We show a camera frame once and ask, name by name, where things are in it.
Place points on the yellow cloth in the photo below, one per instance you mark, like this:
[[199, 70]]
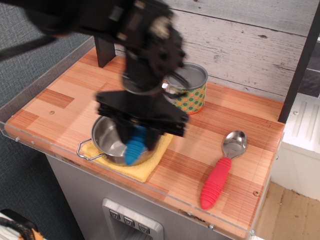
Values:
[[141, 171]]

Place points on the orange object bottom left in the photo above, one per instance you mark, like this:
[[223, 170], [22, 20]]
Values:
[[37, 235]]

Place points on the silver dispenser panel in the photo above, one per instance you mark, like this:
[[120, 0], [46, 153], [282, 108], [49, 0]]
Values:
[[130, 222]]

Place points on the red handled metal spoon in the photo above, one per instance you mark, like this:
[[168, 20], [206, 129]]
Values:
[[234, 145]]

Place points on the dark vertical post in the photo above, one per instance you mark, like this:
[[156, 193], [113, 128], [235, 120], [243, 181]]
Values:
[[105, 51], [301, 67]]

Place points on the white toy sink unit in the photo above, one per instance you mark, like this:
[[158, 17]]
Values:
[[297, 163]]

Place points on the grey toy fridge cabinet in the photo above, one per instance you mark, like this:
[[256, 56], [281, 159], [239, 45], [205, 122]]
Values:
[[85, 193]]

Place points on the dark vertical post left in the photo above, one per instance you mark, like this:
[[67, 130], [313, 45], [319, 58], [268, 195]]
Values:
[[105, 51]]

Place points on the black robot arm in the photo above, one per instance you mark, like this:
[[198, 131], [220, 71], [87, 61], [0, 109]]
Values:
[[153, 51]]

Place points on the green orange patterned can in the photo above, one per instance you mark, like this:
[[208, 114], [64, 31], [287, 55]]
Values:
[[190, 100]]

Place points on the stainless steel pot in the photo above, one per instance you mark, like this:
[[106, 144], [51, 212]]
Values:
[[105, 138]]

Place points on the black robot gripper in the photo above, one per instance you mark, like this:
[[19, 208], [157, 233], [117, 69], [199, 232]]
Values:
[[153, 112]]

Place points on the clear acrylic table guard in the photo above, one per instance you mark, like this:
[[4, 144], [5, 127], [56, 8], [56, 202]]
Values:
[[58, 111]]

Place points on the dark vertical post right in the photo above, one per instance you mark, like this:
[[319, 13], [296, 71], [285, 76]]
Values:
[[301, 67]]

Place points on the blue handled metal fork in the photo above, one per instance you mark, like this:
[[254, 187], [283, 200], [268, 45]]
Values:
[[135, 145]]

